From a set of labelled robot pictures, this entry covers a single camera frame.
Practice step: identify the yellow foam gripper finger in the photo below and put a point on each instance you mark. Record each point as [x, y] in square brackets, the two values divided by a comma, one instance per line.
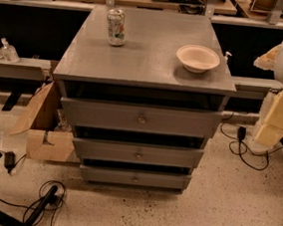
[269, 128]
[267, 60]

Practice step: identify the brown cardboard box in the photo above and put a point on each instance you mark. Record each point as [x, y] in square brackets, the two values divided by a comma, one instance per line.
[39, 119]

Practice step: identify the white green soda can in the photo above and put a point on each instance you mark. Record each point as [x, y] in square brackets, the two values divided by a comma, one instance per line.
[116, 29]

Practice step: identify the grey top drawer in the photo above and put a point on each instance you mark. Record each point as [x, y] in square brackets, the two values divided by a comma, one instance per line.
[143, 118]

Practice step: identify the grey drawer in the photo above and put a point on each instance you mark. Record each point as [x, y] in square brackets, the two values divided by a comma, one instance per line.
[135, 177]
[136, 152]
[143, 118]

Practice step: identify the grey bottom drawer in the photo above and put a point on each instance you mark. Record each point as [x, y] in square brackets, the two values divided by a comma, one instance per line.
[135, 177]

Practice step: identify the black power adapter right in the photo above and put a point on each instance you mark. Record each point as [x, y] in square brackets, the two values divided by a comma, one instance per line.
[241, 133]

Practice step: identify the clear sanitizer bottle right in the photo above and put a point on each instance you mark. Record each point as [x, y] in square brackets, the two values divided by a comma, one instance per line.
[9, 52]

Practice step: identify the small white pump bottle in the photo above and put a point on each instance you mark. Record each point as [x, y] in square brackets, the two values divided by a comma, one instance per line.
[227, 57]

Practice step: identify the grey middle drawer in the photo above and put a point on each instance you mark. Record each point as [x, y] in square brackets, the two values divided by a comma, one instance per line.
[136, 152]

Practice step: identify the grey wooden drawer cabinet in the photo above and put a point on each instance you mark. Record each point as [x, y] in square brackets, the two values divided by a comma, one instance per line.
[144, 71]

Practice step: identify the black stand base left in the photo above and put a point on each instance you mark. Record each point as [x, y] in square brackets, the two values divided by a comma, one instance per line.
[7, 220]

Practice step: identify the black power adapter left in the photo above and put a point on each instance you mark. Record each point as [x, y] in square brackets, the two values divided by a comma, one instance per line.
[9, 159]

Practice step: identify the white paper bowl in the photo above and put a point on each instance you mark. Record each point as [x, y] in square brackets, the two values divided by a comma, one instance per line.
[197, 59]

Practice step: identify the black power adapter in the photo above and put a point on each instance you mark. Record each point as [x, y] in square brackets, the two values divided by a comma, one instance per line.
[9, 159]
[241, 133]

